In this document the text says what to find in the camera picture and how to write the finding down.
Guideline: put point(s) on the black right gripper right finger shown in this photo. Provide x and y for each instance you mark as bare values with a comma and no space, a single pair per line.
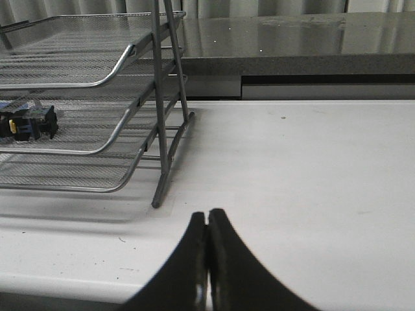
238,280

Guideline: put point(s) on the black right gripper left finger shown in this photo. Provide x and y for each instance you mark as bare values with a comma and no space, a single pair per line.
181,283

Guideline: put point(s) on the silver mesh tray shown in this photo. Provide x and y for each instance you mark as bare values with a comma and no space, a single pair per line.
114,121
107,171
72,51

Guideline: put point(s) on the red emergency stop button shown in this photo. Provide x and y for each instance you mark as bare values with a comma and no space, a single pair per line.
23,122

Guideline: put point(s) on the grey stone counter ledge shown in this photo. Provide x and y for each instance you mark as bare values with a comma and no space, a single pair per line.
368,43

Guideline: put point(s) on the silver wire rack frame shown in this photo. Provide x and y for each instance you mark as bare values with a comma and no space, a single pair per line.
167,152

